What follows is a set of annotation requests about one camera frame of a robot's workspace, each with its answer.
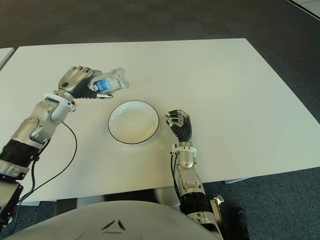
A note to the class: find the black wheel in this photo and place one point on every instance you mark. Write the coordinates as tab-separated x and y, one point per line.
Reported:
237	222

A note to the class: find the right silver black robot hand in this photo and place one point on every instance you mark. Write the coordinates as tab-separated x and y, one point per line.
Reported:
183	128

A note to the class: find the clear water bottle blue label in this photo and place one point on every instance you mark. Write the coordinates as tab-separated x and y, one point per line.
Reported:
110	81

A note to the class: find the metal bracket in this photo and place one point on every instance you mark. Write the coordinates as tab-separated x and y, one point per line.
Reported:
216	215

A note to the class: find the white plate black rim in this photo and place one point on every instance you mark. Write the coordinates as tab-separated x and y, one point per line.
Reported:
133	122

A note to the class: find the white table foot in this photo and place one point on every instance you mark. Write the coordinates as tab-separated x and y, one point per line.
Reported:
242	180

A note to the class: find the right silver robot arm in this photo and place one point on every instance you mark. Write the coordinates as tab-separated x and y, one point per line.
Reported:
191	185

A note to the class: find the neighbouring white table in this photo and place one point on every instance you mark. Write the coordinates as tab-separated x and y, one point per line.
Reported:
4	56

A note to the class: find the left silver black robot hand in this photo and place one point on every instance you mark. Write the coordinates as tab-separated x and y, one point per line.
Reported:
75	80

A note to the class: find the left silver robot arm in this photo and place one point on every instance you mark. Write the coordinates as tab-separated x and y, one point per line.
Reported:
37	125

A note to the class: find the grey robot torso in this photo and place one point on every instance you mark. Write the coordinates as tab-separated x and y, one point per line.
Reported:
112	221

